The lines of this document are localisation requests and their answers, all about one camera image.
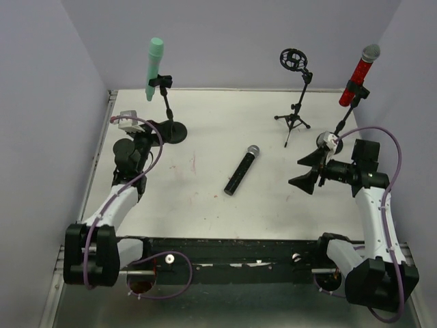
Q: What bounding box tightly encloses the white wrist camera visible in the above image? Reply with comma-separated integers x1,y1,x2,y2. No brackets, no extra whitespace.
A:
316,131,343,154
111,110,144,133

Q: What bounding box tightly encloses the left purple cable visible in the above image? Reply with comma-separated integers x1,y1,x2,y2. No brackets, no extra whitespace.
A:
81,115,194,301

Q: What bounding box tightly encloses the black tripod shock-mount stand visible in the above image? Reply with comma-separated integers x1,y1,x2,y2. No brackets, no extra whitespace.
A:
274,48,314,148

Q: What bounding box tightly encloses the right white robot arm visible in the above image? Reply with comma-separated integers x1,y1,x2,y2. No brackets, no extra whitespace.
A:
288,132,419,312

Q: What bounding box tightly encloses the aluminium extrusion frame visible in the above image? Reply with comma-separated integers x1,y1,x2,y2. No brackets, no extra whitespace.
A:
39,90,118,327

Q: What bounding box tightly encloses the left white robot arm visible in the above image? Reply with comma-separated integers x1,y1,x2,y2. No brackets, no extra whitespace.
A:
63,120,175,289

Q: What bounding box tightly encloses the black front mounting rail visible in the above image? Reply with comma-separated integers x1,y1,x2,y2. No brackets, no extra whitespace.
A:
126,238,342,290

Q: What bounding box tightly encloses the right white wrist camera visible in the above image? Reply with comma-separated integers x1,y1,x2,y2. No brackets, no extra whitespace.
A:
316,131,343,154

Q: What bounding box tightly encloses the black glitter microphone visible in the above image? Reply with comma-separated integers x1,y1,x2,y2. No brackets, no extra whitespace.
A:
224,145,260,196

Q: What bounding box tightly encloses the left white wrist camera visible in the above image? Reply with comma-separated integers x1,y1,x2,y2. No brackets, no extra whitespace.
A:
111,110,144,133

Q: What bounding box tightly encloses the red glitter microphone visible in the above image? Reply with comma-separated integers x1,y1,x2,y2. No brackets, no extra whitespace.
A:
339,44,380,107

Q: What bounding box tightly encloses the black round-base clip stand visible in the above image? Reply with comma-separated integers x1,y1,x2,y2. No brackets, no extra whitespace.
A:
150,74,188,144

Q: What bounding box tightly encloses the black round-base mic stand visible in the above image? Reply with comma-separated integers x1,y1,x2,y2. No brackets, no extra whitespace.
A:
316,79,370,154

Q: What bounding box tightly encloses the teal plastic microphone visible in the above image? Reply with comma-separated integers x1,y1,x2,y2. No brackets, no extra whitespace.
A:
145,37,164,102

